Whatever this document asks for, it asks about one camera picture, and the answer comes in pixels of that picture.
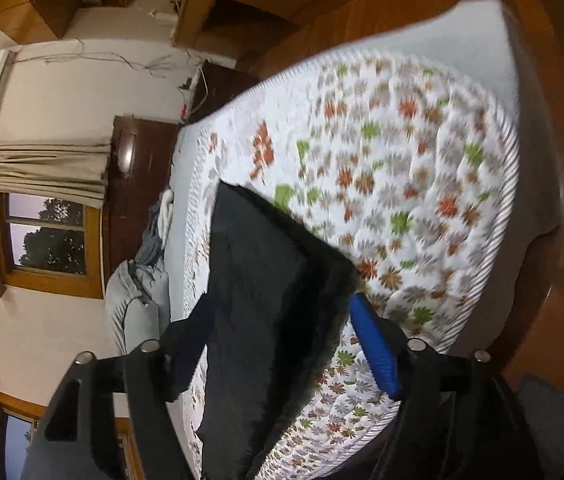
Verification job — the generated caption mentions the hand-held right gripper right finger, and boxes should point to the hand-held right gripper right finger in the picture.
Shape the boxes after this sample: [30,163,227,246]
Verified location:
[349,292,548,480]

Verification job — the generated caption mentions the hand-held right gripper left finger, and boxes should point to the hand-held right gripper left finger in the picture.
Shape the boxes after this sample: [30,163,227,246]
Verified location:
[20,290,217,480]

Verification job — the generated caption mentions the black pants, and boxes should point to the black pants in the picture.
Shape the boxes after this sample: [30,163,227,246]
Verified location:
[194,180,360,480]

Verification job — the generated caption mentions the grey pillow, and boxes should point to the grey pillow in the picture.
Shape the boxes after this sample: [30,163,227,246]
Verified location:
[106,260,173,356]

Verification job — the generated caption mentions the pile of grey clothes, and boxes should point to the pile of grey clothes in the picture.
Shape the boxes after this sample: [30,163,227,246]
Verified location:
[134,187,175,273]

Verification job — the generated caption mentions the wood-framed window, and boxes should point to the wood-framed window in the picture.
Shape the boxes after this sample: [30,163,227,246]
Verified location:
[0,142,105,301]
[0,366,145,480]

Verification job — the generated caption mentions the grey floor mat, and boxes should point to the grey floor mat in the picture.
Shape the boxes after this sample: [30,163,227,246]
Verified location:
[514,374,564,471]

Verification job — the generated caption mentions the floral quilted mattress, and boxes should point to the floral quilted mattress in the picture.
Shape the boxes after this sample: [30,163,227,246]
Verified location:
[167,0,564,480]

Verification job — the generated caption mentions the dark wooden headboard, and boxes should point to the dark wooden headboard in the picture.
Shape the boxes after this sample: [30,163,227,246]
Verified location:
[102,115,183,281]

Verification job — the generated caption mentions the beige curtain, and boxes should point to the beige curtain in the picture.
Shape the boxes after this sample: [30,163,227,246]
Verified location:
[0,141,112,208]

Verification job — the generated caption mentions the dark wooden nightstand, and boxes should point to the dark wooden nightstand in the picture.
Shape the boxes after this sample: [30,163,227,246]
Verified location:
[189,60,260,123]

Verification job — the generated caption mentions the wall cable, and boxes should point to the wall cable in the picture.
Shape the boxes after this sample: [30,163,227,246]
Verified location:
[12,40,197,78]

